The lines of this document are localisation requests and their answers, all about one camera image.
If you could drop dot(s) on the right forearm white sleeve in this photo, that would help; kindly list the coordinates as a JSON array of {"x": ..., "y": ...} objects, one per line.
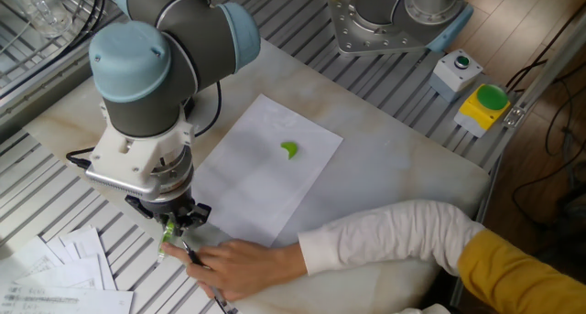
[{"x": 389, "y": 236}]

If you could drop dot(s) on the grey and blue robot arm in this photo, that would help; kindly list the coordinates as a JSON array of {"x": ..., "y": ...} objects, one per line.
[{"x": 151, "y": 76}]

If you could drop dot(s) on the white paper sheet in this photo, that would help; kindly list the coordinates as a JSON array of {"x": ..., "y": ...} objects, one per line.
[{"x": 265, "y": 176}]

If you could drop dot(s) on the yellow box green mushroom button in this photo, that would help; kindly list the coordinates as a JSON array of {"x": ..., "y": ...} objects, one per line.
[{"x": 480, "y": 112}]

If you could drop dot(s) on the green plastic cap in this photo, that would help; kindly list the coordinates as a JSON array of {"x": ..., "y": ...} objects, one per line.
[{"x": 289, "y": 149}]

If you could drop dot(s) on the clear glass beaker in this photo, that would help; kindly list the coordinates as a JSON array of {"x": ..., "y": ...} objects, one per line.
[{"x": 41, "y": 12}]

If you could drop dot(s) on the green clear correction tape dispenser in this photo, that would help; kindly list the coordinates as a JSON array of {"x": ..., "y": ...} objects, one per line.
[{"x": 167, "y": 236}]

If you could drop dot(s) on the yellow shirt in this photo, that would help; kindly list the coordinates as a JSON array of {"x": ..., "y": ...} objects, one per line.
[{"x": 522, "y": 277}]

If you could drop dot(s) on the grey box green button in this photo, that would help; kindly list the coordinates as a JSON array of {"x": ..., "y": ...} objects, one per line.
[{"x": 451, "y": 76}]

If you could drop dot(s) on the aluminium frame beam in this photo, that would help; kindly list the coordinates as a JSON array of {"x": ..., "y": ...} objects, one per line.
[{"x": 540, "y": 76}]

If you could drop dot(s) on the pile of printed papers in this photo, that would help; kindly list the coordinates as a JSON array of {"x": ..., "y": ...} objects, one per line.
[{"x": 68, "y": 277}]

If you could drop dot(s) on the black and clear pen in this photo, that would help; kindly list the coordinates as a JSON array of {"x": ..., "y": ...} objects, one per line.
[{"x": 215, "y": 293}]

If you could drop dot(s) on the person's right hand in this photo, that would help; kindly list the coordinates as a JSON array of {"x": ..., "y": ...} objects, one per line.
[{"x": 247, "y": 268}]

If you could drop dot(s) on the left forearm white sleeve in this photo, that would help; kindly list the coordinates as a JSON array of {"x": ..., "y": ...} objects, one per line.
[{"x": 421, "y": 309}]

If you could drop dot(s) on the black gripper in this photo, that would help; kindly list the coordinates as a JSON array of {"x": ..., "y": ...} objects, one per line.
[{"x": 171, "y": 208}]

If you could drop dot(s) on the silver robot mount plate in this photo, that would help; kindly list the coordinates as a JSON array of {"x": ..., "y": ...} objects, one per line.
[{"x": 366, "y": 44}]

